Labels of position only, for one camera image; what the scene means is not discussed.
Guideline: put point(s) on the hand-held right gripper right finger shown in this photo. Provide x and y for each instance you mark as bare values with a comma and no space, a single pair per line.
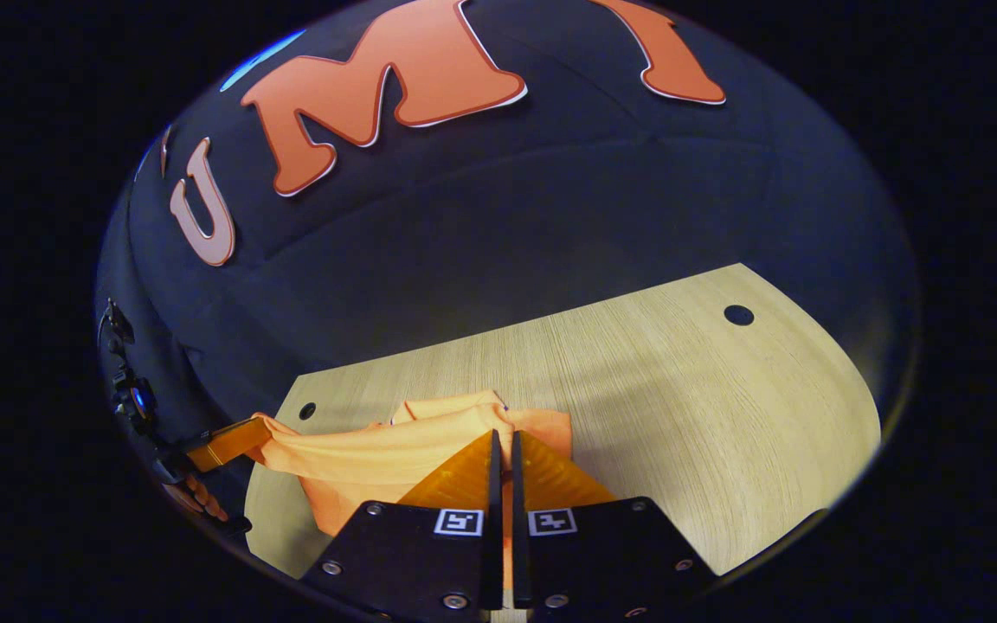
519,484

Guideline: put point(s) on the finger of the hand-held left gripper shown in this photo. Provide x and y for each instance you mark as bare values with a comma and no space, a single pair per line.
226,441

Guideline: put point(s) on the orange T-shirt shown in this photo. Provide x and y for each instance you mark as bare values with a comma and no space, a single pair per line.
360,459

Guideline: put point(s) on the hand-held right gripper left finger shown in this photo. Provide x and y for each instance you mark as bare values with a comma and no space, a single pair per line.
493,484

